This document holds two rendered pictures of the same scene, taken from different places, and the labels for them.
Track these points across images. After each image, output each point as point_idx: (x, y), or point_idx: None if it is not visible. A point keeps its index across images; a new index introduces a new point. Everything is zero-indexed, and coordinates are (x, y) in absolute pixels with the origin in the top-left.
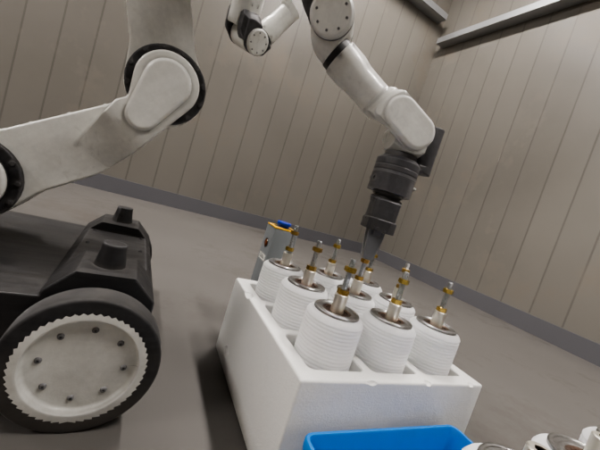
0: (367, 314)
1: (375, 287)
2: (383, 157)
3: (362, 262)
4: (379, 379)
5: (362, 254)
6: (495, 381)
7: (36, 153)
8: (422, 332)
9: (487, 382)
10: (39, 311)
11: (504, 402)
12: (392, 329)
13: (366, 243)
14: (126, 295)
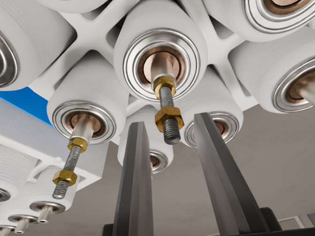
0: (62, 96)
1: (270, 105)
2: None
3: (156, 114)
4: (43, 94)
5: (194, 117)
6: (271, 157)
7: None
8: (121, 147)
9: (267, 152)
10: None
11: (242, 155)
12: (52, 124)
13: (124, 165)
14: None
